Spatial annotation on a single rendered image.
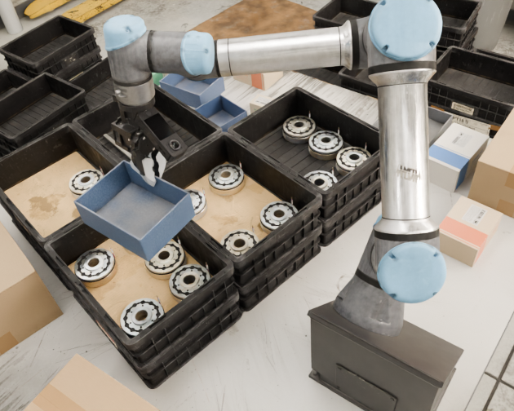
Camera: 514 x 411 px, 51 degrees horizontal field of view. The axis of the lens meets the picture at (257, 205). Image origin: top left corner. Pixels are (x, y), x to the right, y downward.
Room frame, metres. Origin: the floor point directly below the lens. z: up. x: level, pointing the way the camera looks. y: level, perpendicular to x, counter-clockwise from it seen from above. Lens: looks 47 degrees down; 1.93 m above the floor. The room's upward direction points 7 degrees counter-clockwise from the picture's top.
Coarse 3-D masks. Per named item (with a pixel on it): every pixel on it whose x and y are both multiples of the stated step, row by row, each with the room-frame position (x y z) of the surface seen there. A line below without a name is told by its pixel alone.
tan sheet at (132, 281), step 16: (112, 240) 0.97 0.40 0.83; (128, 256) 0.91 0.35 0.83; (128, 272) 0.85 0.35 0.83; (144, 272) 0.85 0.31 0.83; (96, 288) 0.82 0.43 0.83; (112, 288) 0.81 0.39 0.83; (128, 288) 0.80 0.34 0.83; (144, 288) 0.80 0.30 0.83; (160, 288) 0.79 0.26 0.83; (112, 304) 0.76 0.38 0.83; (128, 304) 0.76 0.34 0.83
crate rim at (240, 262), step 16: (208, 144) 1.20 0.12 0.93; (240, 144) 1.18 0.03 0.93; (176, 160) 1.15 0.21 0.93; (288, 176) 1.03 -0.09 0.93; (304, 208) 0.91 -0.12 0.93; (192, 224) 0.90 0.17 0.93; (288, 224) 0.86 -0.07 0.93; (208, 240) 0.85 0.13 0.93; (272, 240) 0.83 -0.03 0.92; (240, 256) 0.78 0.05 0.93; (256, 256) 0.80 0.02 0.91
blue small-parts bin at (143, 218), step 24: (120, 168) 0.92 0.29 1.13; (96, 192) 0.86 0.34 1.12; (120, 192) 0.90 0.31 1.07; (144, 192) 0.88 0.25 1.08; (168, 192) 0.84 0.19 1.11; (96, 216) 0.77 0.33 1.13; (120, 216) 0.82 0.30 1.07; (144, 216) 0.81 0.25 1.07; (168, 216) 0.75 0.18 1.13; (192, 216) 0.79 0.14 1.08; (120, 240) 0.74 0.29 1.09; (144, 240) 0.70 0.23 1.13; (168, 240) 0.73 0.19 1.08
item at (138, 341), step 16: (80, 224) 0.95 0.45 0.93; (224, 256) 0.79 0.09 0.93; (64, 272) 0.80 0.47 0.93; (224, 272) 0.74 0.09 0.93; (80, 288) 0.75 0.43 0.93; (208, 288) 0.71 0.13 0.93; (96, 304) 0.70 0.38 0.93; (176, 304) 0.67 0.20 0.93; (192, 304) 0.68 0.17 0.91; (112, 320) 0.65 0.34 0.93; (160, 320) 0.64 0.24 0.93; (144, 336) 0.60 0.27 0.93
